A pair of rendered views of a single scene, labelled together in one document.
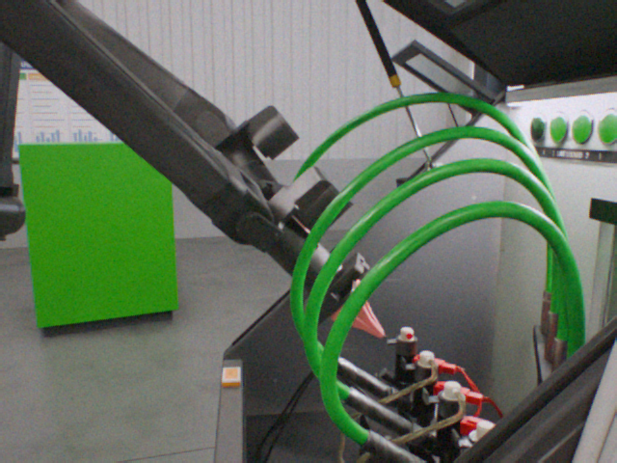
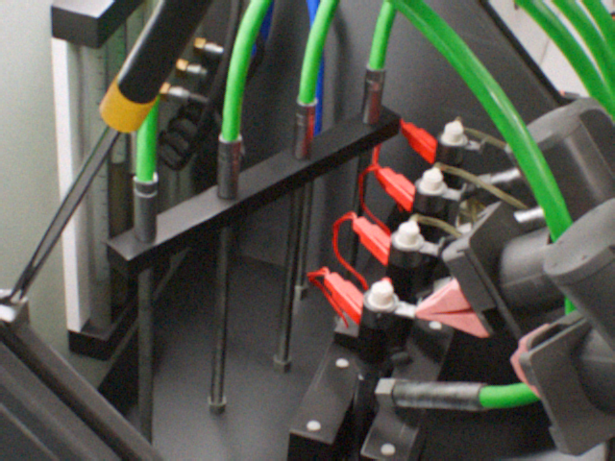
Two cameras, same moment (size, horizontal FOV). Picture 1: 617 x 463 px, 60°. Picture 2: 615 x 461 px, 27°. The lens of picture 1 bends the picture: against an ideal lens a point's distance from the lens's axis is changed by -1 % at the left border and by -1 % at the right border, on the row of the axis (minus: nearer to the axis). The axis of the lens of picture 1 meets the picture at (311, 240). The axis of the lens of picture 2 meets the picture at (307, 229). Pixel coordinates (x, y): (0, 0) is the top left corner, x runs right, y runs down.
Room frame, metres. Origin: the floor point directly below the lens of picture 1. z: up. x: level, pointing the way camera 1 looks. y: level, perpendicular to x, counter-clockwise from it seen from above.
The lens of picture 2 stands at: (1.38, 0.09, 1.76)
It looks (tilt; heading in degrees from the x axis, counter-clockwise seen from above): 39 degrees down; 202
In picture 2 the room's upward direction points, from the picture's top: 6 degrees clockwise
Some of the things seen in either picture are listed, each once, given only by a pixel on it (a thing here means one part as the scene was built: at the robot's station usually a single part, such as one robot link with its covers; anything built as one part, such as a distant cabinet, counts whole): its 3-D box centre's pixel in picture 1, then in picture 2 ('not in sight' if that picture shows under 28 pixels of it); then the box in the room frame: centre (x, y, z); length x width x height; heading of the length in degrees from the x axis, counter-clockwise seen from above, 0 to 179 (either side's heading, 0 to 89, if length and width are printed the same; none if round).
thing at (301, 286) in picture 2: not in sight; (305, 227); (0.42, -0.30, 0.93); 0.02 x 0.02 x 0.19; 7
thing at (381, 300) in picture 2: (407, 340); (381, 299); (0.67, -0.13, 1.10); 0.02 x 0.02 x 0.03
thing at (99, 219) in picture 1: (100, 229); not in sight; (3.96, 1.59, 0.65); 0.95 x 0.86 x 1.30; 115
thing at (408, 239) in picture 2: (426, 365); (407, 239); (0.59, -0.14, 1.10); 0.02 x 0.02 x 0.03
